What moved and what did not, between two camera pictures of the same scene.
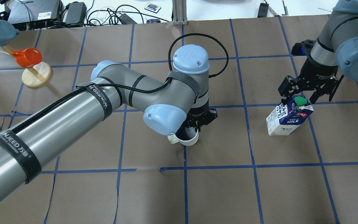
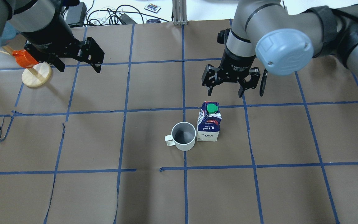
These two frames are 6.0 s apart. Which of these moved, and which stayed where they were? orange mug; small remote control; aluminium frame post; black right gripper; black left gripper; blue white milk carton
Moved: black left gripper; black right gripper; blue white milk carton
Stayed: aluminium frame post; orange mug; small remote control
